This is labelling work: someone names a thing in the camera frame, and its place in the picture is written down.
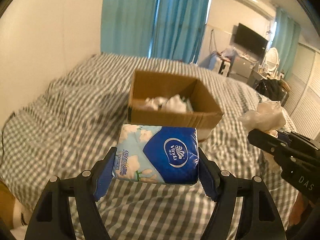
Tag cream lace cloth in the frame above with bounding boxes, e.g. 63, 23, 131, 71
238, 100, 287, 173

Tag blue Vinda tissue pack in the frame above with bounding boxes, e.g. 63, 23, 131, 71
113, 124, 199, 185

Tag pale green folding hanger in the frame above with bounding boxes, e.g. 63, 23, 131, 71
182, 97, 194, 112

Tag white plush toy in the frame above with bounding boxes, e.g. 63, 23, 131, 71
144, 94, 187, 113

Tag person's right hand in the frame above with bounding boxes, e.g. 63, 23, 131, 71
288, 192, 315, 228

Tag white wardrobe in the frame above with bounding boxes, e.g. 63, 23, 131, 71
284, 43, 320, 140

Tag black chair with clothes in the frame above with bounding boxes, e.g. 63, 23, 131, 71
253, 78, 289, 107

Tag grey mini fridge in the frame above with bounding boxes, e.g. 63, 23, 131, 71
229, 56, 252, 78

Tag white oval mirror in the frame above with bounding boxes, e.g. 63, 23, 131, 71
264, 47, 279, 72

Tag white suitcase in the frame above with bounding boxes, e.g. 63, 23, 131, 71
198, 51, 232, 77

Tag grey checked bed cover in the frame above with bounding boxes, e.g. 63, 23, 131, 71
1, 53, 298, 239

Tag teal side curtain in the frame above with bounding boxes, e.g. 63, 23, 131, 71
272, 7, 301, 79

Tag brown cardboard box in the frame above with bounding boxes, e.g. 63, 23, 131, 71
127, 70, 223, 141

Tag white air conditioner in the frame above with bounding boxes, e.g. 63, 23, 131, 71
237, 0, 276, 21

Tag black wall television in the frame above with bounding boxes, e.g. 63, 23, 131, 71
234, 23, 268, 58

